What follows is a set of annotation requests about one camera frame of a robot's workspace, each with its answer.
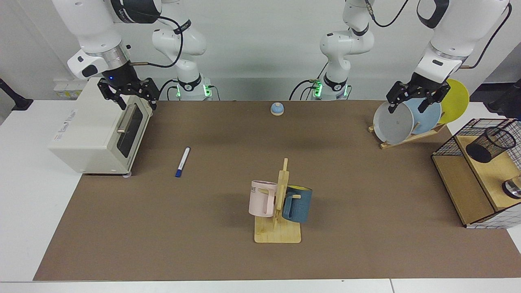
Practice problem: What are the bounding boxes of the yellow plate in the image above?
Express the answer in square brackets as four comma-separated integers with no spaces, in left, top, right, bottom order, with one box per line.
[438,79,470,125]

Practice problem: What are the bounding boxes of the grey plate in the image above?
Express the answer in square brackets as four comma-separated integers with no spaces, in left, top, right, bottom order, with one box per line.
[373,101,415,145]

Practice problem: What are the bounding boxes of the black base cable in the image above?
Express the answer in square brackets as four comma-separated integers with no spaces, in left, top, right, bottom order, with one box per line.
[289,77,322,101]
[158,79,180,101]

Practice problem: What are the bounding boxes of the brown table cloth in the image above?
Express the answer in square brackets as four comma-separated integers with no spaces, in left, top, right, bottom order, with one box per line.
[33,101,521,281]

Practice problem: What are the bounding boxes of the pale toaster oven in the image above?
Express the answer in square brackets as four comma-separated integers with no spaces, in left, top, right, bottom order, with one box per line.
[48,77,154,176]

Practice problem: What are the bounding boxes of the white marker with blue cap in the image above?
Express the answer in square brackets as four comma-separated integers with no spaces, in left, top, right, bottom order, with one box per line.
[175,147,191,178]

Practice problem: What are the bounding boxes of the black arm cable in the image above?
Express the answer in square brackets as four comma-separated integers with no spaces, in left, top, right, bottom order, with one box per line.
[130,15,192,69]
[364,0,512,70]

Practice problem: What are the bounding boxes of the wooden cup stand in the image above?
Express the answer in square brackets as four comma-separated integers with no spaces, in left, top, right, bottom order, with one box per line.
[254,158,302,244]

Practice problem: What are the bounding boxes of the dark blue cup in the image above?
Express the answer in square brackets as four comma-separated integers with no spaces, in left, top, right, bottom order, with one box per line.
[282,185,313,223]

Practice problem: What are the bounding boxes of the wire basket with wooden floor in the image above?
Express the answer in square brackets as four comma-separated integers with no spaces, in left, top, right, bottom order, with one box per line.
[431,118,521,229]

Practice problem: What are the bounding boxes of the black mesh pen holder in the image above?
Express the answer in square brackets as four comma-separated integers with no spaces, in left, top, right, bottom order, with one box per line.
[466,127,517,163]

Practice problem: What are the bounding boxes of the wooden plate rack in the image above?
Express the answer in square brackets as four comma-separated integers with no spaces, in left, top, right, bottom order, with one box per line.
[368,123,447,150]

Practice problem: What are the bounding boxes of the light blue plate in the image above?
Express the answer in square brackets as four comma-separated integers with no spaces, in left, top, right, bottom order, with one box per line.
[403,98,442,135]

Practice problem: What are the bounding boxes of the glass lid with dark rim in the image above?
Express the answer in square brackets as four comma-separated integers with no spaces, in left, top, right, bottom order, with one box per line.
[501,176,521,200]

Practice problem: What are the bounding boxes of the pink cup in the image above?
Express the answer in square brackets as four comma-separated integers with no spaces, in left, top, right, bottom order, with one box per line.
[249,180,278,218]

